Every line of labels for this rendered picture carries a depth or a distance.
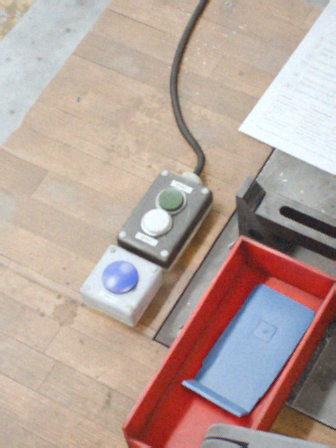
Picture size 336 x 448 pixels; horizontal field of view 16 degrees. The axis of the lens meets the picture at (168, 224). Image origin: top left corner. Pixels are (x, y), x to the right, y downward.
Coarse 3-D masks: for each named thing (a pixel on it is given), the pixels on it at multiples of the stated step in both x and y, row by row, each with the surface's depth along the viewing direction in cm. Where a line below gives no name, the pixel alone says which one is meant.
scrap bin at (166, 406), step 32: (256, 256) 132; (288, 256) 129; (224, 288) 132; (288, 288) 133; (320, 288) 130; (192, 320) 126; (224, 320) 132; (320, 320) 126; (192, 352) 130; (160, 384) 125; (288, 384) 124; (128, 416) 121; (160, 416) 127; (192, 416) 126; (224, 416) 126; (256, 416) 126
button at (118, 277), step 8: (112, 264) 133; (120, 264) 133; (128, 264) 133; (104, 272) 133; (112, 272) 132; (120, 272) 132; (128, 272) 132; (136, 272) 132; (104, 280) 132; (112, 280) 132; (120, 280) 132; (128, 280) 132; (136, 280) 132; (112, 288) 131; (120, 288) 131; (128, 288) 131
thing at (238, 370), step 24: (264, 288) 133; (264, 312) 131; (288, 312) 131; (312, 312) 131; (240, 336) 130; (288, 336) 130; (216, 360) 129; (240, 360) 129; (264, 360) 128; (192, 384) 125; (216, 384) 127; (240, 384) 127; (264, 384) 127; (240, 408) 125
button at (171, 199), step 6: (162, 192) 137; (168, 192) 137; (174, 192) 137; (180, 192) 137; (162, 198) 137; (168, 198) 137; (174, 198) 137; (180, 198) 136; (162, 204) 136; (168, 204) 136; (174, 204) 136; (180, 204) 136; (168, 210) 136; (174, 210) 136
